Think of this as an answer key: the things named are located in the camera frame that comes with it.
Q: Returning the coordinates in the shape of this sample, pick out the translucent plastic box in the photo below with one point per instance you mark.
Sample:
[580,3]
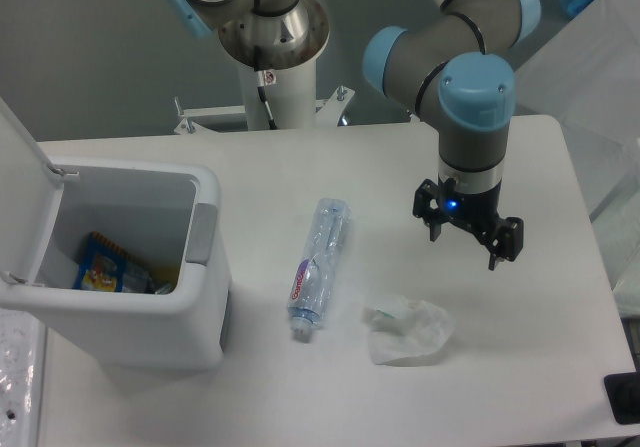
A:
[587,78]

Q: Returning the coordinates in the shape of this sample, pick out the white paper tissue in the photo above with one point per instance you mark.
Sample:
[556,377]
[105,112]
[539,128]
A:
[405,332]

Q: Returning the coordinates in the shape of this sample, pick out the black device at table edge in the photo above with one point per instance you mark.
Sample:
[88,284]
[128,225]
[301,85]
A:
[623,394]

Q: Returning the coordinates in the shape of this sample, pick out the white trash can lid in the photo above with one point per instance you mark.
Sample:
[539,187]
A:
[32,187]

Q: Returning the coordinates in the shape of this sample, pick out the white trash can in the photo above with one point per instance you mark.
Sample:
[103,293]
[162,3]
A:
[166,217]

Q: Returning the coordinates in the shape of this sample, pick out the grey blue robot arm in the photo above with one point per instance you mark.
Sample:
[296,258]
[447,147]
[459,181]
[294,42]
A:
[451,75]

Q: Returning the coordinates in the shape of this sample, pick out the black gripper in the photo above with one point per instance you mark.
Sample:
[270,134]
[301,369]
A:
[440,203]

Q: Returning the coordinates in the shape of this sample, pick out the crushed clear plastic bottle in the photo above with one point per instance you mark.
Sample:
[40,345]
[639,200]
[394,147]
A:
[314,278]

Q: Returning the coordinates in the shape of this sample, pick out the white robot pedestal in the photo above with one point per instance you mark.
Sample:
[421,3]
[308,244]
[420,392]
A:
[271,100]

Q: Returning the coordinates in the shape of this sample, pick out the blue snack wrapper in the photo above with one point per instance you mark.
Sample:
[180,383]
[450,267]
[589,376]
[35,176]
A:
[102,267]

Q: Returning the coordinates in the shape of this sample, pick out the silver foil trash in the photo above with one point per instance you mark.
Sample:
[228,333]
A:
[137,279]

